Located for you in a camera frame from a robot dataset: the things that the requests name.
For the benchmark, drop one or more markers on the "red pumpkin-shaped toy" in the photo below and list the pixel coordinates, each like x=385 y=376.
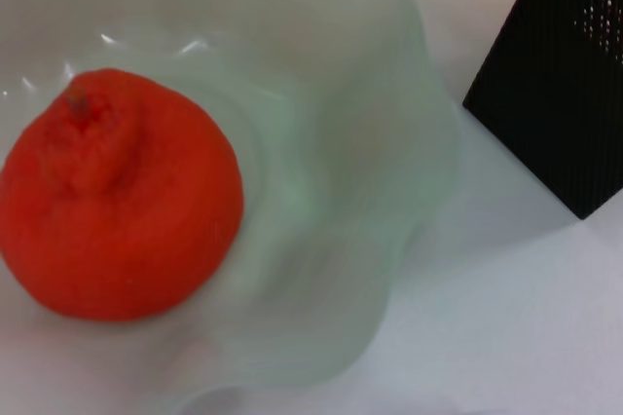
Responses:
x=117 y=200

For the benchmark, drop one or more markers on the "pale green glass fruit bowl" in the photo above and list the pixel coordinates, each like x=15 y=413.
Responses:
x=331 y=142

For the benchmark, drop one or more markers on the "black mesh pen holder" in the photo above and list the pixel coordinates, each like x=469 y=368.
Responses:
x=550 y=93

